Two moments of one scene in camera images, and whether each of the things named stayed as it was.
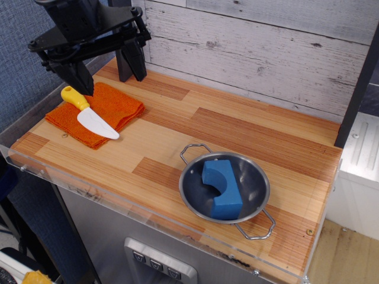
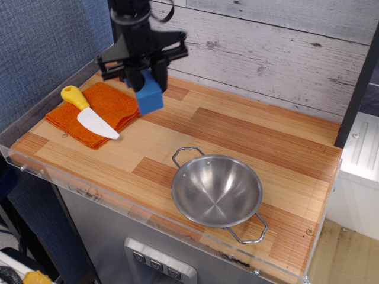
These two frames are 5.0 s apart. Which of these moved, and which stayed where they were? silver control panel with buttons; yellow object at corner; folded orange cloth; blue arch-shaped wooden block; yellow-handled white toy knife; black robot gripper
Moved: black robot gripper; blue arch-shaped wooden block
Stayed: yellow object at corner; silver control panel with buttons; yellow-handled white toy knife; folded orange cloth
